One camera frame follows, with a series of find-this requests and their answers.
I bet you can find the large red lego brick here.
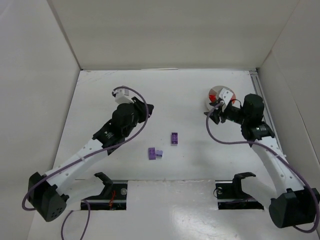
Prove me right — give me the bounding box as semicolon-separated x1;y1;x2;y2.
208;94;217;103

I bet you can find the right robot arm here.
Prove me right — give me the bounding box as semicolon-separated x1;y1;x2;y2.
205;88;320;234

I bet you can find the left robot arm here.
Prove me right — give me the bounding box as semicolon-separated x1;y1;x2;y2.
27;97;154;222

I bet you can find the white round divided container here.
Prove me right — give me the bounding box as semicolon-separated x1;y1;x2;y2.
205;85;236;112

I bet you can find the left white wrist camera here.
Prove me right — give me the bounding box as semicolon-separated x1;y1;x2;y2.
111;86;133;105

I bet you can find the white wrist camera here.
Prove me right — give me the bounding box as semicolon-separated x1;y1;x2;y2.
216;86;235;112
111;86;133;105

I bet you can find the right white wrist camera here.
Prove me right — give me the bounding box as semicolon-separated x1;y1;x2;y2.
216;86;235;112

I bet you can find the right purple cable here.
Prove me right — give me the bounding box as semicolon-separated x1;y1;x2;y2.
205;100;320;234

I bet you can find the purple cable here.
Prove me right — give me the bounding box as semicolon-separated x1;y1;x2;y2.
205;100;320;234
21;86;151;240

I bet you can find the aluminium rail on right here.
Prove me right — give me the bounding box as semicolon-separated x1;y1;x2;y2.
249;70;283;152

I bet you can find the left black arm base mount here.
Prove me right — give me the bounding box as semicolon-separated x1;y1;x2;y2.
85;172;128;211

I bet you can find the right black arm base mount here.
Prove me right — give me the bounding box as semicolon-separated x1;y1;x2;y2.
213;172;264;210

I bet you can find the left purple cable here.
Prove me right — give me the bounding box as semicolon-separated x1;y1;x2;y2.
21;86;151;240

